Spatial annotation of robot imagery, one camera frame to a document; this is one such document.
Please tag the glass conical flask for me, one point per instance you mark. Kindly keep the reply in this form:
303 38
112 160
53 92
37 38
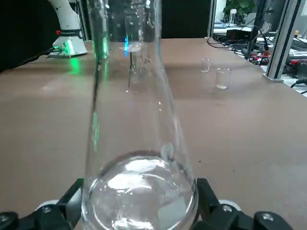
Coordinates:
144 191

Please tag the large glass beaker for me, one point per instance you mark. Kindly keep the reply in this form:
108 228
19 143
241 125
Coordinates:
139 28

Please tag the black monitor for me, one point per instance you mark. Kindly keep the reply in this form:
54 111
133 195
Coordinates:
263 14

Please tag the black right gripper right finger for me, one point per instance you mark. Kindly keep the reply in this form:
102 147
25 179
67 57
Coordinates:
208 203

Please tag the small glass beaker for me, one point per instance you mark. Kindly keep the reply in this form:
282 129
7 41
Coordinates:
224 79
205 65

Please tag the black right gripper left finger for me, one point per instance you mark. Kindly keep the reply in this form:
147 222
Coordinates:
64 208

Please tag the tripod stand with white mesh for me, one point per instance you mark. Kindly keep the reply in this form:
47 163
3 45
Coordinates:
134 49

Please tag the black ribbed device box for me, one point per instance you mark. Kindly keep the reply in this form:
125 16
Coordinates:
238 34

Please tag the aluminium frame post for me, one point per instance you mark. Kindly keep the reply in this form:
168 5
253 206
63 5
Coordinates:
211 19
280 48

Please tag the circuit board with red plugs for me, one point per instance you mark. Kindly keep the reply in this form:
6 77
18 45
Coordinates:
262 58

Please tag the green potted plant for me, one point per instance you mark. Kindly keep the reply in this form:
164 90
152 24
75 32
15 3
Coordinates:
239 6

